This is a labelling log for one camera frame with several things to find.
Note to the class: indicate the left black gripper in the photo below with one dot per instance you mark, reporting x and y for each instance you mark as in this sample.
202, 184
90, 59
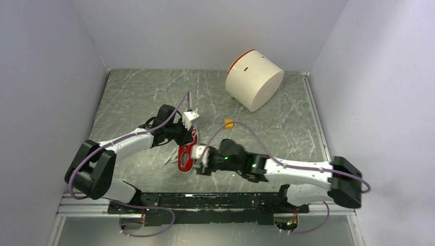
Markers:
186, 137

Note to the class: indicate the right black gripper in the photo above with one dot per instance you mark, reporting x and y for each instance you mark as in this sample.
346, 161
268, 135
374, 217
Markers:
208, 171

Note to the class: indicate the red canvas sneaker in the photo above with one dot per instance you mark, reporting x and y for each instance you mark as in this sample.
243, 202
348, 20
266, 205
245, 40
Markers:
184, 160

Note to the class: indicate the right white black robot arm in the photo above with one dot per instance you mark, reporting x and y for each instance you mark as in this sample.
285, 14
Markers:
337, 180

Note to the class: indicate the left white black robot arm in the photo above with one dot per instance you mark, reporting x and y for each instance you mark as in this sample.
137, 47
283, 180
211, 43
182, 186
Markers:
91, 171

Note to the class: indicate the small yellow cube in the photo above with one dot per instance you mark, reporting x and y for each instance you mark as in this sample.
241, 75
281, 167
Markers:
229, 124

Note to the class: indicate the white cylindrical container orange rim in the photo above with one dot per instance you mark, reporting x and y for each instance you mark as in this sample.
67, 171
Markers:
253, 79

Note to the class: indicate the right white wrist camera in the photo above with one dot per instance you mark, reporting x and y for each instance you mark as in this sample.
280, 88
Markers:
200, 154

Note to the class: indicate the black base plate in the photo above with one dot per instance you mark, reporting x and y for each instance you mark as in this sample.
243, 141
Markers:
205, 208

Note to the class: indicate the aluminium frame rail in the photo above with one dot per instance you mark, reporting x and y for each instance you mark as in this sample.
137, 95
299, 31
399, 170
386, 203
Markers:
287, 125

